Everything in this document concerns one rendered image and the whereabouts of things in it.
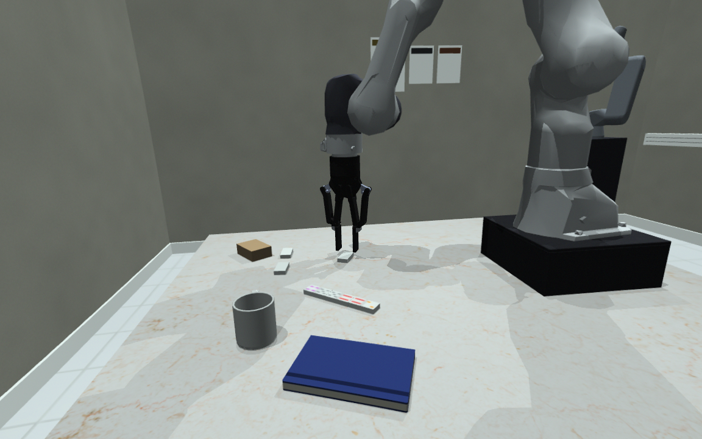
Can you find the tan rectangular box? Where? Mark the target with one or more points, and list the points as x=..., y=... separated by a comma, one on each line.
x=254, y=250

